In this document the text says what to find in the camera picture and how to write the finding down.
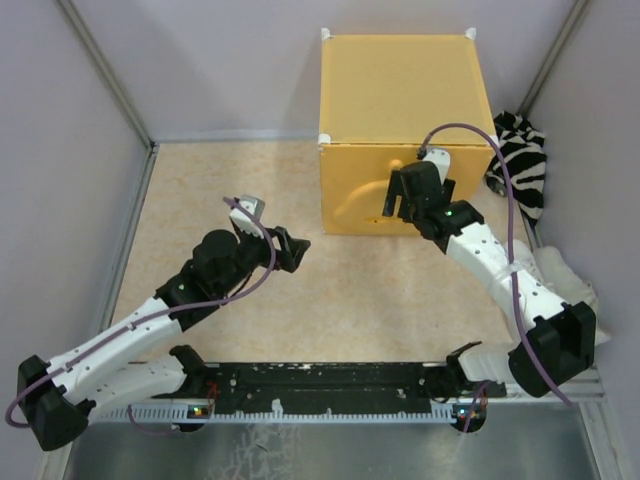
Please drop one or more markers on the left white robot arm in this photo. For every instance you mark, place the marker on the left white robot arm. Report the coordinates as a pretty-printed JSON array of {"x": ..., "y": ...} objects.
[{"x": 60, "y": 397}]

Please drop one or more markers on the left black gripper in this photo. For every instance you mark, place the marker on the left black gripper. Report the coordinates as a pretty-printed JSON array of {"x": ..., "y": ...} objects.
[{"x": 293, "y": 249}]

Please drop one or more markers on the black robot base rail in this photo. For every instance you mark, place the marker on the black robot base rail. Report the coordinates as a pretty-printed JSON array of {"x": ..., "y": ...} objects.
[{"x": 184, "y": 391}]

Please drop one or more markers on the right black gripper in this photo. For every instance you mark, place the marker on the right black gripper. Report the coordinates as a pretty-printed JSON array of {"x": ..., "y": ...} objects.
[{"x": 397, "y": 187}]

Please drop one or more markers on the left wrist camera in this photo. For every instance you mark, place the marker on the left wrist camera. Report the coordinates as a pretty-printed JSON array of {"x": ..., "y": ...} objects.
[{"x": 246, "y": 214}]

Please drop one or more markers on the zebra striped cloth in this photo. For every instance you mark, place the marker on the zebra striped cloth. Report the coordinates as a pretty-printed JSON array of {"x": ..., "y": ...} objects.
[{"x": 522, "y": 146}]

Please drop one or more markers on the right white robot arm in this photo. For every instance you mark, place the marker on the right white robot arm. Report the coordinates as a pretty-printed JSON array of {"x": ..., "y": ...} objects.
[{"x": 553, "y": 340}]

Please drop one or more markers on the yellow plastic shoe cabinet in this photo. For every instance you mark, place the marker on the yellow plastic shoe cabinet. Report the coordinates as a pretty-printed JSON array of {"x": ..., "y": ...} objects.
[{"x": 403, "y": 89}]

